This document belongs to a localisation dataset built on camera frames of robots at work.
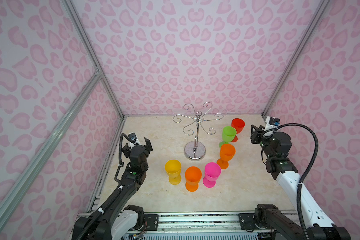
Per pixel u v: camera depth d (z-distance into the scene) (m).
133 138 0.67
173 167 0.83
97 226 0.39
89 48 0.82
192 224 0.74
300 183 0.48
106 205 0.45
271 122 0.62
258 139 0.67
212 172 0.78
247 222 0.73
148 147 0.74
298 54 0.85
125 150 0.70
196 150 0.98
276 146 0.56
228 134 0.91
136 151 0.60
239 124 0.94
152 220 0.74
